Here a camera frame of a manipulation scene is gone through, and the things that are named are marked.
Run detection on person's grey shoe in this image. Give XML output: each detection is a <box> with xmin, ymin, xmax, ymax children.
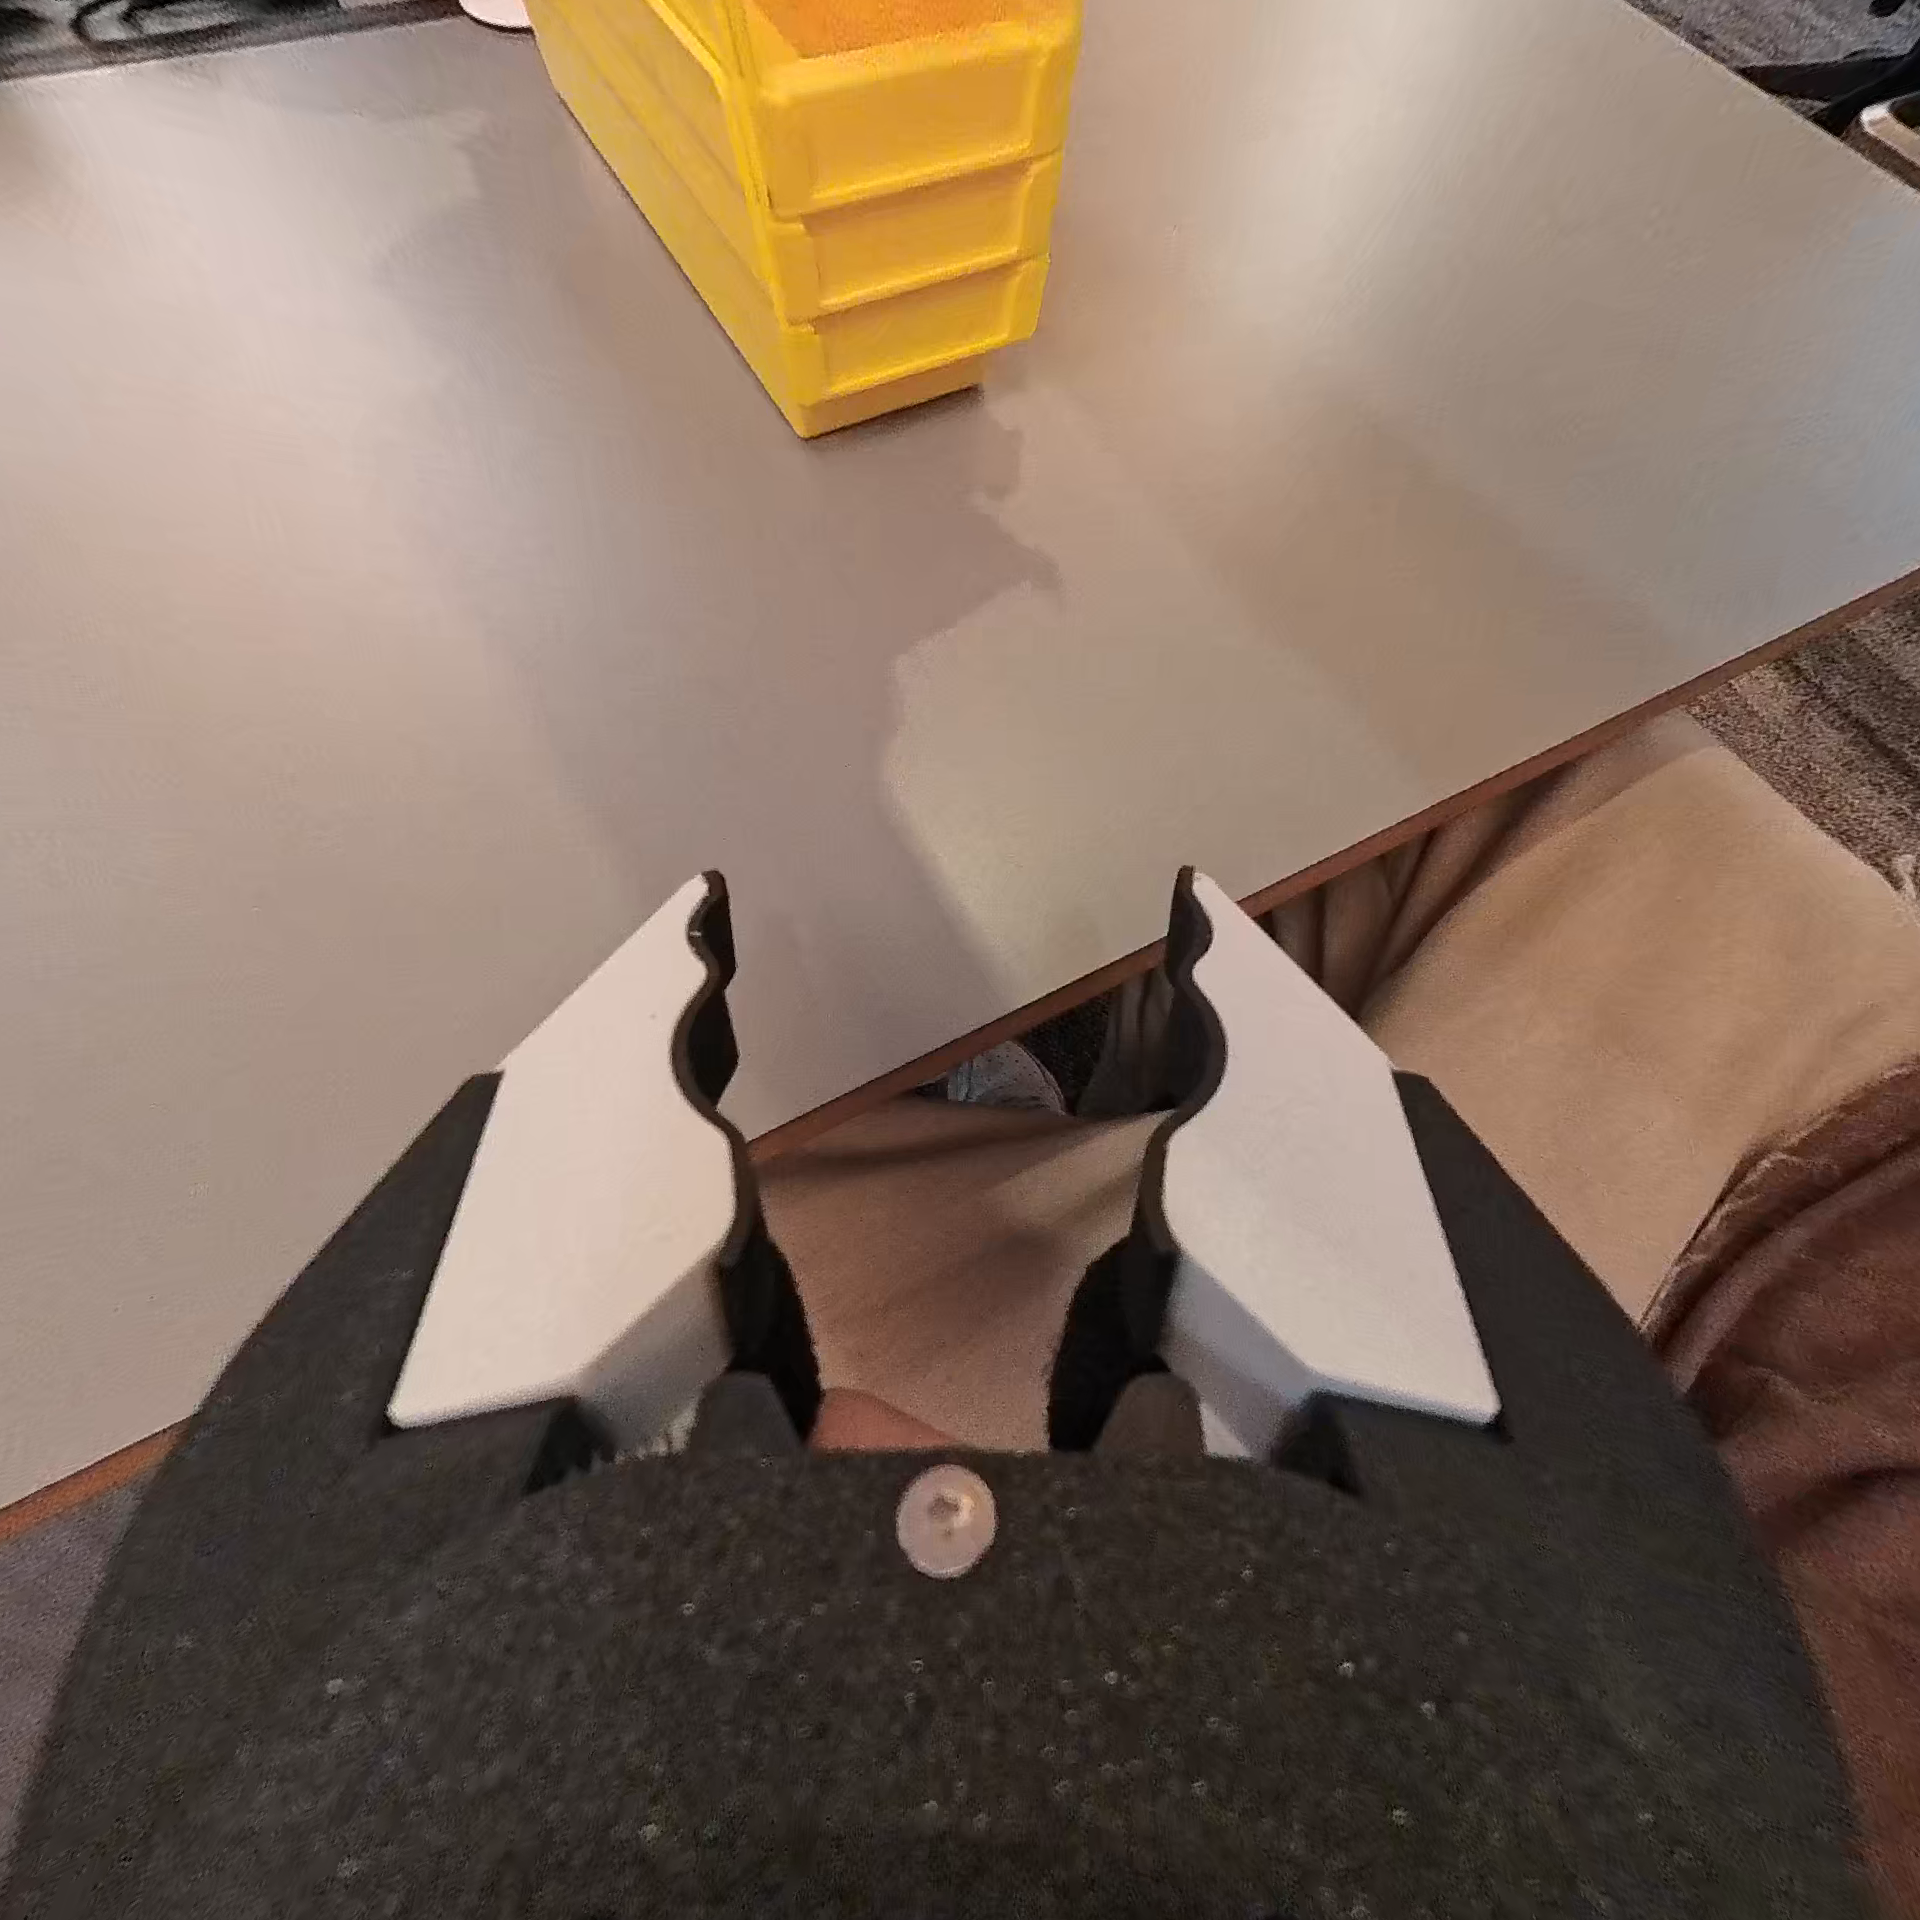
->
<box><xmin>945</xmin><ymin>1041</ymin><xmax>1070</xmax><ymax>1116</ymax></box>

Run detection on yellow plastic storage bin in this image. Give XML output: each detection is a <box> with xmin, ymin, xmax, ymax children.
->
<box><xmin>644</xmin><ymin>0</ymin><xmax>1087</xmax><ymax>216</ymax></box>
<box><xmin>523</xmin><ymin>0</ymin><xmax>1053</xmax><ymax>441</ymax></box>
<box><xmin>571</xmin><ymin>0</ymin><xmax>1070</xmax><ymax>320</ymax></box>

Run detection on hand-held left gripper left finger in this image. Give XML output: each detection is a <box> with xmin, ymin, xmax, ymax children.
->
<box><xmin>385</xmin><ymin>869</ymin><xmax>828</xmax><ymax>1467</ymax></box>

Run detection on person's beige trousers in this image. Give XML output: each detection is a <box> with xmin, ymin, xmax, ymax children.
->
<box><xmin>750</xmin><ymin>712</ymin><xmax>1920</xmax><ymax>1457</ymax></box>

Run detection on person's brown top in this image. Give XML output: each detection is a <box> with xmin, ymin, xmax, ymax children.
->
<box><xmin>1642</xmin><ymin>1055</ymin><xmax>1920</xmax><ymax>1920</ymax></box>

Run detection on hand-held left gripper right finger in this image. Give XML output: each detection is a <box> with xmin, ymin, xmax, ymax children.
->
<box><xmin>1047</xmin><ymin>866</ymin><xmax>1505</xmax><ymax>1463</ymax></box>

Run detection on grey desk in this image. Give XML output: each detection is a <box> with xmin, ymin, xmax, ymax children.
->
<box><xmin>0</xmin><ymin>0</ymin><xmax>1920</xmax><ymax>1547</ymax></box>

